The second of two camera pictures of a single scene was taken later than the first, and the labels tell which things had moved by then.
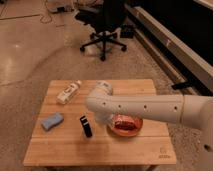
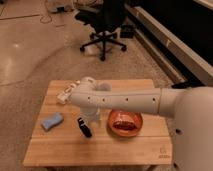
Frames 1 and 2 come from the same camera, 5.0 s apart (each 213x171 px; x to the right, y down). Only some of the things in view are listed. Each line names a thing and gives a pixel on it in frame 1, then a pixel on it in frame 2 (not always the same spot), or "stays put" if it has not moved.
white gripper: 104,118 to 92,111
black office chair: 104,19 stays put
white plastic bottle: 68,92 stays put
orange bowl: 126,125 stays put
